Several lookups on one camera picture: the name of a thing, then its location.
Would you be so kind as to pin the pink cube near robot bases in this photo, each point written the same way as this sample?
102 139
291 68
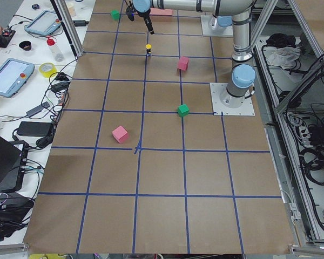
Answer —
183 63

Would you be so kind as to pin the upper teach pendant tablet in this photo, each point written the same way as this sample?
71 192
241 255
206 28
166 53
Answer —
45 24

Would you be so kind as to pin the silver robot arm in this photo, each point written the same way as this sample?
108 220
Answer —
243 74
219 22

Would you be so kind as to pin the aluminium frame post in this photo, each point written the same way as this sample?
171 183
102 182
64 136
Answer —
64 17

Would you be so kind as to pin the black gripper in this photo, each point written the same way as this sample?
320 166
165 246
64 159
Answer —
146 18

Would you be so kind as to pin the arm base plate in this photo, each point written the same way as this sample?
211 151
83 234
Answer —
219 32
225 104

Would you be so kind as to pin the green cube beside pink bin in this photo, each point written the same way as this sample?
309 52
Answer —
115 14

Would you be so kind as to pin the yellow push button switch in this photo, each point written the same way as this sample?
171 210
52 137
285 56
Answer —
148 50

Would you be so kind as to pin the green cube near arm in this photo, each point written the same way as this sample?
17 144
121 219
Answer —
183 110

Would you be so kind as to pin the lower teach pendant tablet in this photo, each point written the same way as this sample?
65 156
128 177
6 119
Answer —
14 74

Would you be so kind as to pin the black small bowl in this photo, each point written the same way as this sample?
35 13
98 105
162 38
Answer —
25 45

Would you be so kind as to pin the teach pendant tablet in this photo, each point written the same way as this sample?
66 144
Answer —
14 74
45 24

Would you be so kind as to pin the red cap squeeze bottle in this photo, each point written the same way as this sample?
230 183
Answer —
55 50

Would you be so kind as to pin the pink plastic bin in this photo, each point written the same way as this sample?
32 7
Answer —
161 12

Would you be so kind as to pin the black laptop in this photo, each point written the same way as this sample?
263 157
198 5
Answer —
13 155

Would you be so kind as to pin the yellow tape roll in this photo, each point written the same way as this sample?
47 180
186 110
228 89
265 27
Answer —
47 70

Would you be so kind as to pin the white crumpled cloth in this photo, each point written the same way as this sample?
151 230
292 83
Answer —
285 57

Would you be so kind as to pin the pink cube far from bases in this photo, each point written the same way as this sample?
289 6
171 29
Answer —
120 134

